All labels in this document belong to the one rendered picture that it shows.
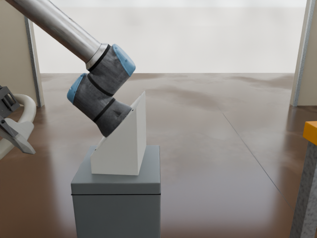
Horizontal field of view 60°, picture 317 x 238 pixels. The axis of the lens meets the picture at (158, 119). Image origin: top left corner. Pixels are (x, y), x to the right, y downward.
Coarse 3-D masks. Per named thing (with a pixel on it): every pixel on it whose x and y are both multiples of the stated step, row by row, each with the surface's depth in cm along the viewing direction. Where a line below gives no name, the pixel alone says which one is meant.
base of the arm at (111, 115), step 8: (112, 104) 126; (120, 104) 128; (104, 112) 124; (112, 112) 124; (120, 112) 125; (128, 112) 126; (96, 120) 126; (104, 120) 124; (112, 120) 123; (120, 120) 123; (104, 128) 125; (112, 128) 124
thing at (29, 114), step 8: (16, 96) 83; (24, 96) 80; (24, 104) 76; (32, 104) 74; (24, 112) 70; (32, 112) 71; (24, 120) 67; (32, 120) 69; (0, 144) 60; (8, 144) 61; (0, 152) 59
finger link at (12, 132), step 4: (0, 116) 55; (0, 120) 54; (4, 120) 55; (0, 124) 54; (4, 124) 54; (4, 128) 54; (8, 128) 55; (12, 128) 56; (8, 132) 55; (12, 132) 56; (16, 132) 56; (12, 136) 55
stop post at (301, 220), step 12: (312, 132) 123; (312, 144) 127; (312, 156) 127; (312, 168) 127; (300, 180) 136; (312, 180) 128; (300, 192) 137; (312, 192) 130; (300, 204) 137; (312, 204) 133; (300, 216) 138; (312, 216) 135; (300, 228) 138; (312, 228) 138
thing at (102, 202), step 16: (144, 160) 140; (80, 176) 126; (96, 176) 126; (112, 176) 126; (128, 176) 126; (144, 176) 126; (80, 192) 122; (96, 192) 122; (112, 192) 122; (128, 192) 122; (144, 192) 122; (160, 192) 124; (80, 208) 125; (96, 208) 125; (112, 208) 125; (128, 208) 125; (144, 208) 125; (160, 208) 126; (80, 224) 128; (96, 224) 128; (112, 224) 128; (128, 224) 128; (144, 224) 128; (160, 224) 130
